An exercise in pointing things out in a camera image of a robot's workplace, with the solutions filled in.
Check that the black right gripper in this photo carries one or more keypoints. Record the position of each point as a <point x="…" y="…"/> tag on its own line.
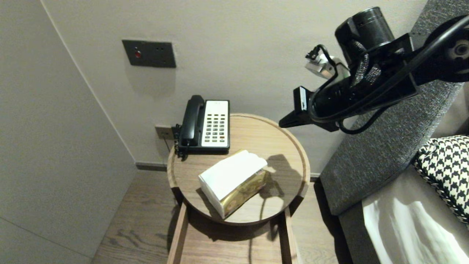
<point x="329" y="102"/>

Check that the white and gold tissue pack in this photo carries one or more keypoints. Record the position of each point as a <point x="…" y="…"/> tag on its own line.
<point x="231" y="172"/>

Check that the wooden table drawer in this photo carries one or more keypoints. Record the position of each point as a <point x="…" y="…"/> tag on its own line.
<point x="227" y="253"/>

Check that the round wooden side table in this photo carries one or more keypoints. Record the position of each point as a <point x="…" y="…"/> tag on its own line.
<point x="253" y="135"/>

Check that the black and white desk telephone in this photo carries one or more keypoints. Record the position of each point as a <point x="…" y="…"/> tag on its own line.
<point x="216" y="124"/>

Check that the grey fabric bed headboard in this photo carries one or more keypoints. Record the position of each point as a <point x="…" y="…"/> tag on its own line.
<point x="384" y="154"/>

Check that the black telephone handset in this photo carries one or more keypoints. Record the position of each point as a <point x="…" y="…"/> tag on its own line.
<point x="192" y="121"/>

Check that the white bed sheet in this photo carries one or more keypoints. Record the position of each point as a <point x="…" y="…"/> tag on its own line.
<point x="403" y="227"/>

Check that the black white houndstooth pillow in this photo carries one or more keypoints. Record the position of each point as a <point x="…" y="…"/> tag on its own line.
<point x="443" y="165"/>

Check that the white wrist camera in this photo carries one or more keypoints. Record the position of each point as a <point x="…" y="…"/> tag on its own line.
<point x="322" y="68"/>

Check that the grey wall socket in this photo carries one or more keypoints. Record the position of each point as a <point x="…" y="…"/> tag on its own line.
<point x="161" y="132"/>

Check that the dark wall switch panel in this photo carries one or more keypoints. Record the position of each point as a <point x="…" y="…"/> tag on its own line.
<point x="150" y="54"/>

